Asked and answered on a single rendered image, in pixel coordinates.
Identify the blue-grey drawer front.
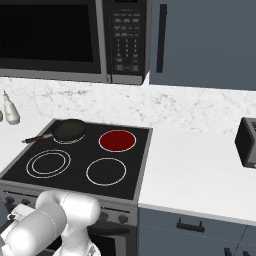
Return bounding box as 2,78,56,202
137,207,250,256
239,224,256,256

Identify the black pan with red handle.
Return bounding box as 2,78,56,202
21,118,87,145

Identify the black oven door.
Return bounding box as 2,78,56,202
43,222,138,256

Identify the black and steel stove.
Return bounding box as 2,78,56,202
0,117,155,256

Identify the blue-grey wall cupboard door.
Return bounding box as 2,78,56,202
148,0,256,92

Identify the black cupboard door handle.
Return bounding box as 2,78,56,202
156,3,168,74

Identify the black and steel microwave oven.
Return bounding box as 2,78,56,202
0,0,153,85

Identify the black drawer handle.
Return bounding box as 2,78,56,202
175,217,206,234

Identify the black toaster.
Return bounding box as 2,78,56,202
234,116,256,170

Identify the black oven door handle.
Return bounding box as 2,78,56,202
87,225,131,237

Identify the white bottle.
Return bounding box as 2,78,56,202
2,90,21,126

